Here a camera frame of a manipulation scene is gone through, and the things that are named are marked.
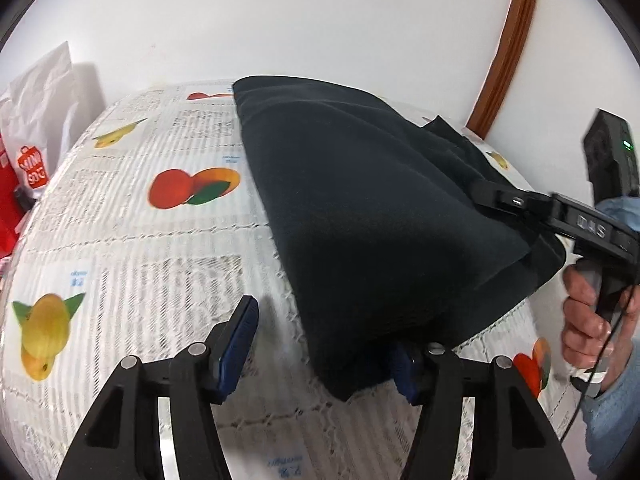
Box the white plastic bag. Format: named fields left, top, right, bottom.
left=0, top=41, right=103, bottom=198

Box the brown wooden door frame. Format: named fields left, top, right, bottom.
left=465, top=0, right=543, bottom=139

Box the black sweater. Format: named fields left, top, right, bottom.
left=232, top=75, right=568, bottom=402

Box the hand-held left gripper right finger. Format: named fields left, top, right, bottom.
left=392, top=341, right=576, bottom=480

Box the fruit print tablecloth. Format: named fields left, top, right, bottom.
left=0, top=79, right=587, bottom=480

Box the black cable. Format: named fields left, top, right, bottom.
left=559, top=282, right=640, bottom=445

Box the red bag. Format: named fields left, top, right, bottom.
left=0, top=135, right=32, bottom=261

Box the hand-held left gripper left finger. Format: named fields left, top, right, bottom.
left=55, top=295, right=261, bottom=480

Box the person's right hand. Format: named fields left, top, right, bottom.
left=561, top=261, right=640, bottom=387

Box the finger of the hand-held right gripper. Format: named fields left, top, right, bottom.
left=469, top=179, right=557, bottom=228

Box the person's right forearm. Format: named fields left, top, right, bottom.
left=582, top=350, right=640, bottom=480

